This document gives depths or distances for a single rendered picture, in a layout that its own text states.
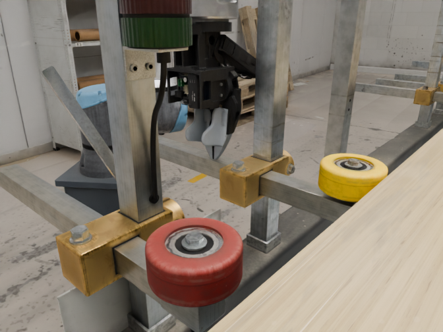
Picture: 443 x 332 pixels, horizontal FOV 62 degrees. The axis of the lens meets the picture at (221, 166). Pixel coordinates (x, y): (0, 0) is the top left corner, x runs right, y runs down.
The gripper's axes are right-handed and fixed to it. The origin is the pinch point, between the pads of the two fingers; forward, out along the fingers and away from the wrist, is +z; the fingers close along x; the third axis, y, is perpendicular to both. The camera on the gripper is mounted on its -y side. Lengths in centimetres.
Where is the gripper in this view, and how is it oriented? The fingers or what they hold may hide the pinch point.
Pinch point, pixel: (217, 151)
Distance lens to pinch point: 61.6
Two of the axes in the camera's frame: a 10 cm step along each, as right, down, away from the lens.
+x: 7.5, 2.3, -6.2
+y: -6.6, 2.6, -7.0
